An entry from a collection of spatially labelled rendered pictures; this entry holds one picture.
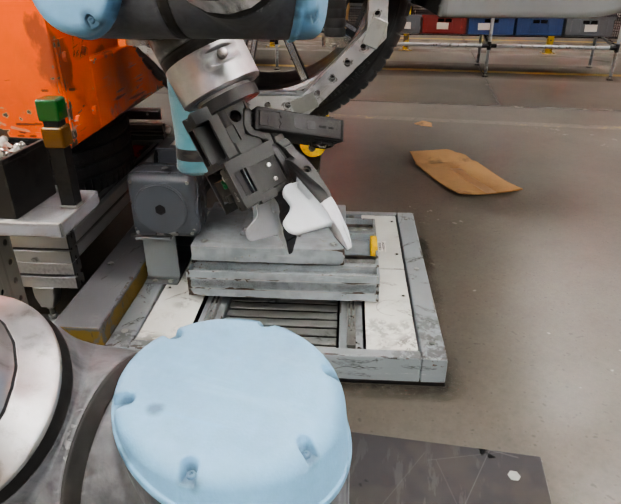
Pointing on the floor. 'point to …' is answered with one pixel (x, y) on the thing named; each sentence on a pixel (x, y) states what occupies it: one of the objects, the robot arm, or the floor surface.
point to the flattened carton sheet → (460, 173)
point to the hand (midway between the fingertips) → (322, 249)
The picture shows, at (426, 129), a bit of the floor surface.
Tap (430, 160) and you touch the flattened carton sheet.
